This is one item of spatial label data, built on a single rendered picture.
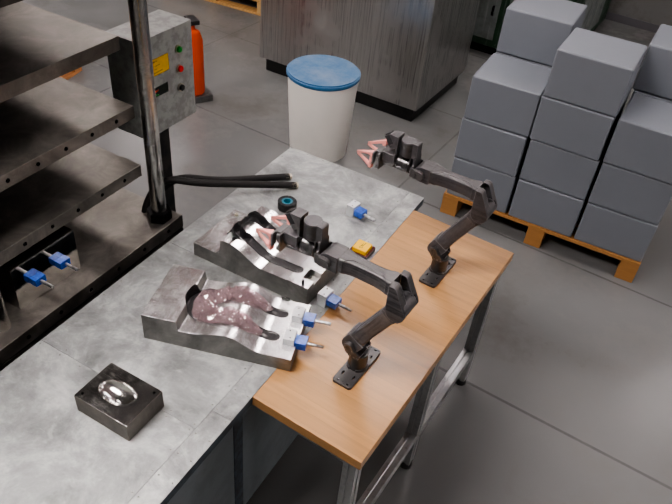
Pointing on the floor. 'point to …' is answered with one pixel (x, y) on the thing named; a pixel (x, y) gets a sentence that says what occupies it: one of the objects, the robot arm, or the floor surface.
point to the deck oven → (376, 44)
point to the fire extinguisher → (198, 63)
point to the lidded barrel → (321, 104)
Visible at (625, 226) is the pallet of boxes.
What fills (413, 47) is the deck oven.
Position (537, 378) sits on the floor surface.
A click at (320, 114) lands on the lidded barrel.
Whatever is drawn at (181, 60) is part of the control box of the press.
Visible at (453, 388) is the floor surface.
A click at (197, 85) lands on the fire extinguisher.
